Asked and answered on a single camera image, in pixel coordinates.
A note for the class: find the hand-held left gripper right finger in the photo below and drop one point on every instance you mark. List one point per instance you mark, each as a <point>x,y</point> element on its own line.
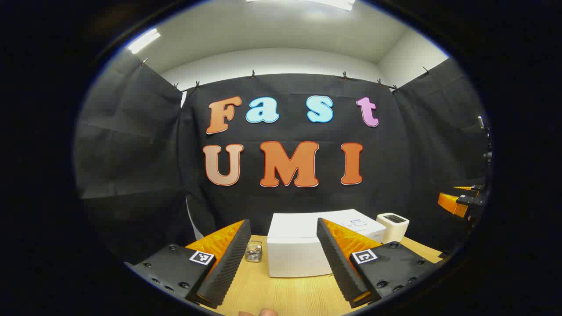
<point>340,267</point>

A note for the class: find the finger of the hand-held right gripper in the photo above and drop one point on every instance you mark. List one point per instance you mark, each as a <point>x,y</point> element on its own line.
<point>452,204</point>
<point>463,188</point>

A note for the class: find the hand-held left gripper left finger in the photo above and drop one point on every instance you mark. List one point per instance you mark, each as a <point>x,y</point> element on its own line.
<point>228,267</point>

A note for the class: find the white microwave oven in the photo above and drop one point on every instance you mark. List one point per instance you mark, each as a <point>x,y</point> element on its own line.
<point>292,250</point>

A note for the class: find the metal utensil holder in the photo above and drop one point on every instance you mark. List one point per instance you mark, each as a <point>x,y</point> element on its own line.
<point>253,252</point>

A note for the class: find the white toaster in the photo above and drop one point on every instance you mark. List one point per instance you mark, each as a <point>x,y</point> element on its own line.
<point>393,230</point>

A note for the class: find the black backdrop cloth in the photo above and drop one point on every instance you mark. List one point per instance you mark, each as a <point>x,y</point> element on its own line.
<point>395,153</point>

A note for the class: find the row of black cloth clips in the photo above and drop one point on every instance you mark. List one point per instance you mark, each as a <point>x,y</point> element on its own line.
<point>253,74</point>

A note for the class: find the ceiling light panel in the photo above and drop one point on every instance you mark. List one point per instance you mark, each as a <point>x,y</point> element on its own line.
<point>329,3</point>
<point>144,41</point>

